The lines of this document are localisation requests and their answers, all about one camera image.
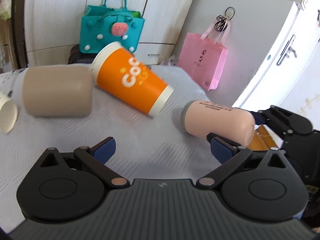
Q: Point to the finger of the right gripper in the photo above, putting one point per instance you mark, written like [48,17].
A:
[258,117]

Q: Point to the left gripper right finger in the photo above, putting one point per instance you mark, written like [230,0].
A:
[257,185]

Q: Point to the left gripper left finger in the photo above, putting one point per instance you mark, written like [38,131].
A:
[63,187]

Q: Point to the pink tumbler cup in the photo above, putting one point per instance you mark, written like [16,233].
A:
[200,118]

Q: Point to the white green-print paper cup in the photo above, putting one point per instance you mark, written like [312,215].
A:
[8,114]

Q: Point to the beige plastic cup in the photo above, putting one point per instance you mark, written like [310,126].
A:
[58,91]

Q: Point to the orange paper cup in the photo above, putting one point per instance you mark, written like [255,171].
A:
[116,71]

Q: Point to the white door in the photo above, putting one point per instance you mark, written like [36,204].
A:
[271,83]

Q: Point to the pink paper shopping bag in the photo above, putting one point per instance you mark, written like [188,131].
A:
[202,58]

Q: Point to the white patterned tablecloth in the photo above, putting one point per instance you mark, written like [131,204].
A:
[151,148]

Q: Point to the black suitcase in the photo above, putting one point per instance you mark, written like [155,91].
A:
[76,56]

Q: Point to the teal felt tote bag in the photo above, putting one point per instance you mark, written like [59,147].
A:
[101,26]

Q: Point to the white wardrobe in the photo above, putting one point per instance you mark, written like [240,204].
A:
[52,27]

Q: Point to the black clothes rack pole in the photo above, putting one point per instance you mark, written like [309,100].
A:
[18,33]

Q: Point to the silver door handle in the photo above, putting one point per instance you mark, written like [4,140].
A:
[287,50]

